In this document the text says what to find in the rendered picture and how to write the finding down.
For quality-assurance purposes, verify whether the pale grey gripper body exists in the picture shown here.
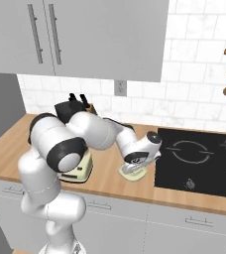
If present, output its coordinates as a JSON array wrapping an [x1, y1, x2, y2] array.
[[121, 161, 153, 176]]

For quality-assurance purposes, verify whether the cream blender lid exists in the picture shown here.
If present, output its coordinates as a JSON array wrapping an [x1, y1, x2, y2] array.
[[118, 165, 150, 183]]

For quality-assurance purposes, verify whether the cream blender with dark jug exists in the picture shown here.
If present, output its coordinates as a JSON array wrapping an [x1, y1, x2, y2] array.
[[54, 100, 95, 185]]

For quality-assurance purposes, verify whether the black hob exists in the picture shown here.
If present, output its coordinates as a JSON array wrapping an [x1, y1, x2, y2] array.
[[153, 127, 226, 200]]

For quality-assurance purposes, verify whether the grey base cupboard door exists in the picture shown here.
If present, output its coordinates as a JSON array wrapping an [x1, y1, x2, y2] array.
[[0, 193, 51, 254], [72, 209, 150, 254], [143, 220, 226, 254]]

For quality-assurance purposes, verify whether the wooden knife block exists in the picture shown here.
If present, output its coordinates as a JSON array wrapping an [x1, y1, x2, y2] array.
[[84, 102, 99, 116]]

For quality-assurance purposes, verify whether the dark grey fridge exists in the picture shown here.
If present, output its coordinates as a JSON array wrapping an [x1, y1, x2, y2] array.
[[0, 71, 27, 254]]

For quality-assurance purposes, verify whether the grey drawer handle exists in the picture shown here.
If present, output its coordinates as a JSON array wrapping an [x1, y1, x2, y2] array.
[[85, 199, 113, 211], [184, 215, 215, 228], [2, 186, 26, 195]]

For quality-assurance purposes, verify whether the grey wall outlet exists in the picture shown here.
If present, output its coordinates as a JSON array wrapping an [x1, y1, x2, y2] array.
[[113, 79, 128, 98]]

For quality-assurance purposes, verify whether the grey wall cupboard door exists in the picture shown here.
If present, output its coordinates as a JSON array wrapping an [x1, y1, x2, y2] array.
[[43, 0, 170, 83], [0, 0, 56, 76]]

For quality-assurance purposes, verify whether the grey cupboard bar handle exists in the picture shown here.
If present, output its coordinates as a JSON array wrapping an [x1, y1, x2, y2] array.
[[27, 3, 45, 65], [48, 3, 62, 65]]

